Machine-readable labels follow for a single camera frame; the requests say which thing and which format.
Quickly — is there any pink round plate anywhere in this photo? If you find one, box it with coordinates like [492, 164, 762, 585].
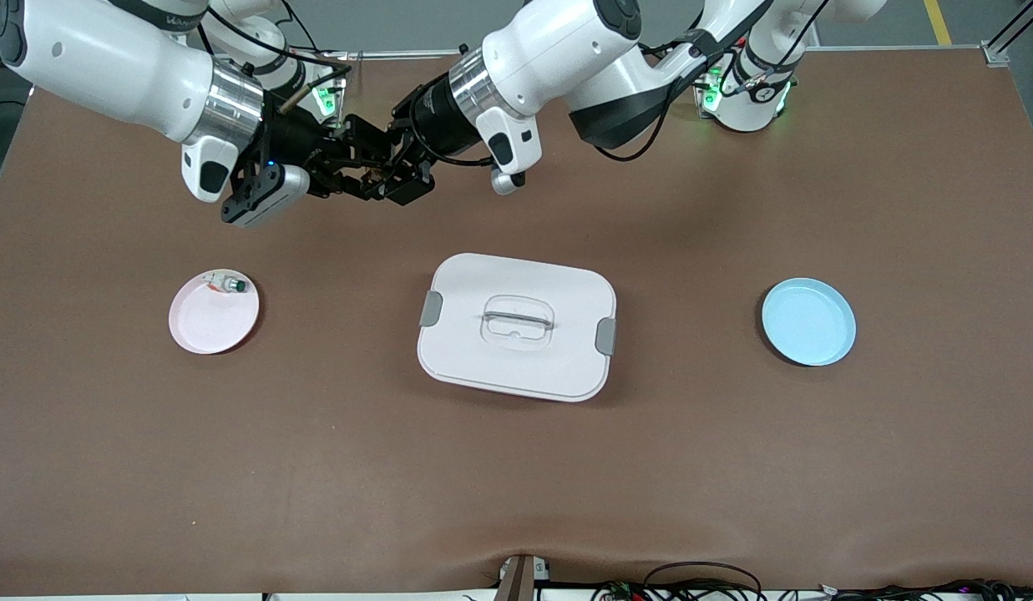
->
[168, 269, 261, 356]

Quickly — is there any white lidded storage box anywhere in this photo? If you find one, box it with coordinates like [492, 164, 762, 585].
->
[417, 252, 618, 404]

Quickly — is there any brown table mat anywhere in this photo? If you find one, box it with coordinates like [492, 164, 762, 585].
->
[0, 50, 1033, 595]

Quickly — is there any light blue round plate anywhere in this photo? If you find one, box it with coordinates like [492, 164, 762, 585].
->
[762, 277, 858, 367]

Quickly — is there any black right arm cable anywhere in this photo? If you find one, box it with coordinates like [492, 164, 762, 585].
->
[195, 0, 354, 114]

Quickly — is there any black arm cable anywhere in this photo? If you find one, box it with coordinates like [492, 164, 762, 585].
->
[195, 0, 354, 114]
[416, 0, 826, 168]

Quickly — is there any clear lid handle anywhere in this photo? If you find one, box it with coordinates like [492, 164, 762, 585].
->
[480, 295, 555, 350]

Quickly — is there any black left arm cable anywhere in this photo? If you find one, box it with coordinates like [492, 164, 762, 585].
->
[416, 0, 826, 168]

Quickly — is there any aluminium camera stand profile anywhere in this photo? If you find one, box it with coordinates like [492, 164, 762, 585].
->
[493, 554, 552, 601]

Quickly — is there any aluminium frame profile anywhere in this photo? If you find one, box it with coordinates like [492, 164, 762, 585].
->
[984, 0, 1033, 68]

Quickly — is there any black cable bundle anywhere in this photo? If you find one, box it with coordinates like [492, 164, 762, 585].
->
[591, 561, 1033, 601]

